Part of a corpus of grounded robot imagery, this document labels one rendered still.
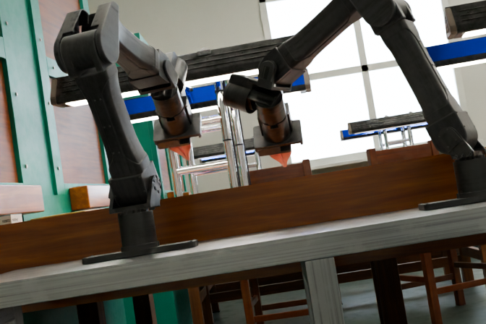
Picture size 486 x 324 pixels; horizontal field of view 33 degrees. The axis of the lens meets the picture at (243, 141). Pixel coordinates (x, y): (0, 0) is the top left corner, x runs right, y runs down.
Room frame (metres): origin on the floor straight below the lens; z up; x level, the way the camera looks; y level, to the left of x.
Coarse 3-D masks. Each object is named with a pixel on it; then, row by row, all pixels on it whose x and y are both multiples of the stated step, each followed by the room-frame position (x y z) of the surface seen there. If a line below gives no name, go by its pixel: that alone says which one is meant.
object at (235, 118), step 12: (240, 120) 2.36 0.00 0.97; (204, 132) 2.37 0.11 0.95; (240, 132) 2.36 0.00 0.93; (240, 144) 2.35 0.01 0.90; (192, 156) 2.38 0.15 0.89; (240, 156) 2.35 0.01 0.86; (240, 168) 2.36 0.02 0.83; (192, 180) 2.37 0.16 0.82; (240, 180) 2.36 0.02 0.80; (192, 192) 2.37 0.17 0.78
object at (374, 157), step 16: (432, 144) 4.46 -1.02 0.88; (368, 160) 4.36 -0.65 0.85; (384, 160) 4.38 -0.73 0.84; (400, 160) 4.41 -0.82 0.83; (448, 256) 4.48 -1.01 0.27; (432, 272) 3.99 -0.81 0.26; (432, 288) 3.98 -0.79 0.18; (448, 288) 4.02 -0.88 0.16; (464, 288) 4.05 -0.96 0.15; (432, 304) 3.98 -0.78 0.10; (432, 320) 4.00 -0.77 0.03
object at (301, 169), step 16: (304, 160) 4.36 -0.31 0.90; (256, 176) 4.40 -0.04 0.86; (272, 176) 4.39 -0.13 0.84; (288, 176) 4.38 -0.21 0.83; (256, 288) 4.40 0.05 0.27; (256, 304) 4.40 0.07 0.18; (272, 304) 4.41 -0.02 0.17; (288, 304) 4.40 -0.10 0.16; (304, 304) 4.39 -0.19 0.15; (256, 320) 4.03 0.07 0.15
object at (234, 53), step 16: (224, 48) 1.95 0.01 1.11; (240, 48) 1.95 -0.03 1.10; (256, 48) 1.94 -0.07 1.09; (272, 48) 1.93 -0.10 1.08; (192, 64) 1.95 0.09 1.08; (208, 64) 1.94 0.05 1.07; (224, 64) 1.93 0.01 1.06; (240, 64) 1.92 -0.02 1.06; (256, 64) 1.92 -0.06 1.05; (64, 80) 1.99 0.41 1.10; (128, 80) 1.96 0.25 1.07; (192, 80) 1.94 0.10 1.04; (64, 96) 1.97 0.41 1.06; (80, 96) 1.96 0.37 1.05
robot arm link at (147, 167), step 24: (72, 48) 1.34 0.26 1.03; (96, 48) 1.33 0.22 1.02; (72, 72) 1.36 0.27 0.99; (96, 72) 1.35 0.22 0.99; (96, 96) 1.37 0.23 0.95; (120, 96) 1.40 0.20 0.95; (96, 120) 1.40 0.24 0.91; (120, 120) 1.39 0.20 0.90; (120, 144) 1.41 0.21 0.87; (120, 168) 1.43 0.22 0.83; (144, 168) 1.43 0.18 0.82; (120, 192) 1.45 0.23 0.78; (144, 192) 1.43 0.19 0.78
